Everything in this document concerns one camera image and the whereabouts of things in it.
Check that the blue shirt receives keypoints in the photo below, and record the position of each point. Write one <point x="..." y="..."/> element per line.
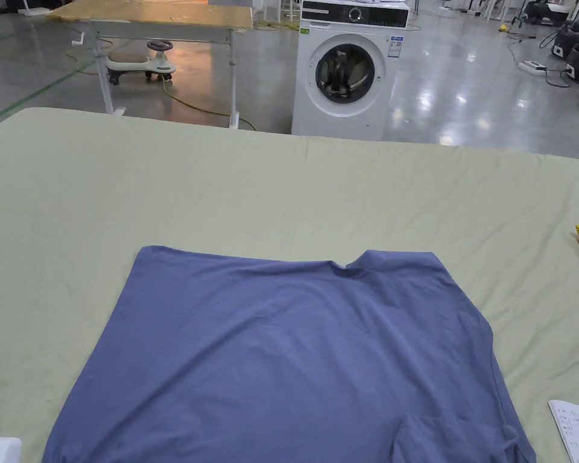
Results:
<point x="280" y="357"/>

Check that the bed with pale green sheet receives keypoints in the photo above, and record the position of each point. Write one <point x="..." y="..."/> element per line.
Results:
<point x="270" y="193"/>

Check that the white ride-on toy car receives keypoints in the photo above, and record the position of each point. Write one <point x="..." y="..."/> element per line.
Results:
<point x="140" y="60"/>

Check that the white washing machine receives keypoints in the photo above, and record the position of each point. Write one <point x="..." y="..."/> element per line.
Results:
<point x="347" y="72"/>

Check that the white notebook with handwriting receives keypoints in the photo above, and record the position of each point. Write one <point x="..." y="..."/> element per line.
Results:
<point x="576" y="429"/>

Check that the white power strip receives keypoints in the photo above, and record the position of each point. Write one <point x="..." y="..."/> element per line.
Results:
<point x="533" y="66"/>

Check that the black and white robot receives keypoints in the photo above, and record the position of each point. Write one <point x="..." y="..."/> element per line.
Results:
<point x="578" y="53"/>

